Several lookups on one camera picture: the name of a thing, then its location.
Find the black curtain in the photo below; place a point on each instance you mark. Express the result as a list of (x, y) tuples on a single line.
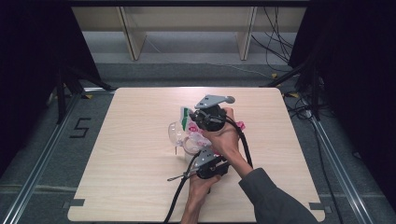
[(31, 62), (358, 77)]

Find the clear glass jar hinged lid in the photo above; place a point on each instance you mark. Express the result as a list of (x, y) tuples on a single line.
[(176, 133)]

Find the person's right hand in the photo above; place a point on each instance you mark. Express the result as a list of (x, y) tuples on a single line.
[(225, 140)]

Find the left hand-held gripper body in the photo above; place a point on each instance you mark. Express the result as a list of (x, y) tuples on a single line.
[(214, 169)]

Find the metal floor rail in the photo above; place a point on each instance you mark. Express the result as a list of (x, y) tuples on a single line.
[(34, 177), (342, 174)]

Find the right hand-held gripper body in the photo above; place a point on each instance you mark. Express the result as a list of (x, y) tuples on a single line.
[(213, 119)]

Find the person's left hand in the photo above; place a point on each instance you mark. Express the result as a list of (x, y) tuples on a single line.
[(199, 188)]

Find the black metal stand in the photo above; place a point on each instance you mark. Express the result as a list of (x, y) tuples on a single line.
[(62, 96), (314, 93)]

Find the pink and white plastic bag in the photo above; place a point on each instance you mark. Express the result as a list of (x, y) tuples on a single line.
[(186, 116)]

